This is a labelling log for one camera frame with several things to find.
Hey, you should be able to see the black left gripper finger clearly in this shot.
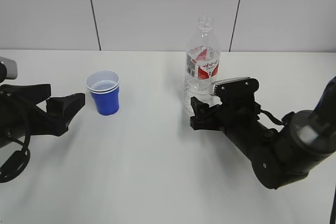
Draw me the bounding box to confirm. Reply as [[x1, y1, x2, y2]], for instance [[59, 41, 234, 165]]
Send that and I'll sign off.
[[190, 97, 222, 131]]

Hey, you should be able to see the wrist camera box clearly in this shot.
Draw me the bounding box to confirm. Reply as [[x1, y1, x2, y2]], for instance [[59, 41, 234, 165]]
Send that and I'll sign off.
[[0, 57, 18, 82], [209, 77, 259, 103]]

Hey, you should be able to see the blue paper cup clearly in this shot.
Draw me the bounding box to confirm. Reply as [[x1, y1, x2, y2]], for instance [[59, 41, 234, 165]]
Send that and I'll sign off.
[[86, 70, 120, 116]]

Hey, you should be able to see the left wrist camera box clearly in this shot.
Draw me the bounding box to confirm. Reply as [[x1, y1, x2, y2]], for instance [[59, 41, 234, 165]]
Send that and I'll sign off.
[[0, 57, 18, 82]]

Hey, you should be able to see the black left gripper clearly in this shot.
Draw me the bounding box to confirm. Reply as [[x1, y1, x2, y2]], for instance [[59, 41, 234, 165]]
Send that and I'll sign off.
[[1, 84, 86, 148]]

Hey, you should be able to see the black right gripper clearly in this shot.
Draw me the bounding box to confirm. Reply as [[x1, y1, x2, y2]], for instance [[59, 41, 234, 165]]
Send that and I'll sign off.
[[217, 101, 282, 161]]

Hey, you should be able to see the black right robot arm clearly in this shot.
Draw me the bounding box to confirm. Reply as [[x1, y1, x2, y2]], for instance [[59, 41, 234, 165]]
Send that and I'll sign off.
[[209, 77, 335, 189]]

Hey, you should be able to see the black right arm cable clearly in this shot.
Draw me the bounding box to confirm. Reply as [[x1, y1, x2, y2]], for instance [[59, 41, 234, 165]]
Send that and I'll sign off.
[[258, 108, 286, 126]]

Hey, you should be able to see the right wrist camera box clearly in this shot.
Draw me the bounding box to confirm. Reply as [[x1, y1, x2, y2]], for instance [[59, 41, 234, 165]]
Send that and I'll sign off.
[[209, 77, 259, 103]]

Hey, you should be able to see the clear Wahaha water bottle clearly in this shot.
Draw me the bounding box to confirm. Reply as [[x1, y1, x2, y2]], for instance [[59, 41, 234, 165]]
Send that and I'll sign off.
[[184, 16, 222, 114]]

